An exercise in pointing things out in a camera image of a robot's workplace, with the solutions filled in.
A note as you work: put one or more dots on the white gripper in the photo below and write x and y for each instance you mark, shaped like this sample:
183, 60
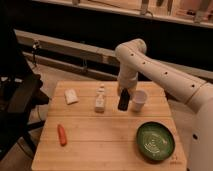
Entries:
128, 84

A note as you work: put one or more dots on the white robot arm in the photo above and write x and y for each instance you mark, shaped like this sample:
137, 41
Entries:
194, 92

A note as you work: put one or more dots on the white sponge packet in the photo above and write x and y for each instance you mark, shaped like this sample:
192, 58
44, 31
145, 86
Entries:
71, 96

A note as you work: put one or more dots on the green plate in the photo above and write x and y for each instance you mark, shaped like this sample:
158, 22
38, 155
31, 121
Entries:
155, 141

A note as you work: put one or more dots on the orange carrot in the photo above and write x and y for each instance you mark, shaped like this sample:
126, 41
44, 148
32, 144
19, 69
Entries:
61, 135

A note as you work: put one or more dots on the black chair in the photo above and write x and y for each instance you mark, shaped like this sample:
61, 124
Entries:
20, 92

